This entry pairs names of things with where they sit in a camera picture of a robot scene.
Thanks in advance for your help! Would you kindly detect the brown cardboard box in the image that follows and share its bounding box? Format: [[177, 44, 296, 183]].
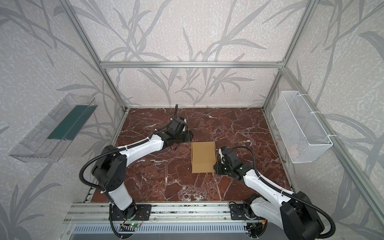
[[191, 142, 217, 174]]

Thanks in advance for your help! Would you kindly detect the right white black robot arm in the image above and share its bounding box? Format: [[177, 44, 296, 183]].
[[214, 147, 325, 240]]

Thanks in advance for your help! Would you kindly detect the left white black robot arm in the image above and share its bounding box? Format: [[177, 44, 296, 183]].
[[92, 117, 193, 211]]

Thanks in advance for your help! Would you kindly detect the small green lit circuit board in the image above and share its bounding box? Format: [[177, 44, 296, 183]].
[[120, 223, 142, 232]]

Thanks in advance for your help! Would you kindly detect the left black corrugated cable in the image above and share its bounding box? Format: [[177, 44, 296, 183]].
[[78, 104, 179, 191]]

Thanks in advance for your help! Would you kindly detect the black corrugated cable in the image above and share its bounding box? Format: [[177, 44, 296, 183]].
[[78, 104, 179, 191], [230, 145, 336, 239]]

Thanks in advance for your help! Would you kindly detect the white wire mesh basket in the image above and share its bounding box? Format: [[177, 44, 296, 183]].
[[272, 91, 333, 164]]

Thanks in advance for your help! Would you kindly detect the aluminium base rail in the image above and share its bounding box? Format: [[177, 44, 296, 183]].
[[62, 201, 317, 224]]

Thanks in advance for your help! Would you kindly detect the right black corrugated cable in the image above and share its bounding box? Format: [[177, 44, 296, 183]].
[[230, 145, 336, 239]]

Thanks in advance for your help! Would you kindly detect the aluminium frame structure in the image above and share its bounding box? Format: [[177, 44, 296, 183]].
[[60, 1, 384, 224]]

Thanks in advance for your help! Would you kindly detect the clear acrylic wall tray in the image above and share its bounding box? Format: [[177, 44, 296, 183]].
[[9, 94, 98, 163]]

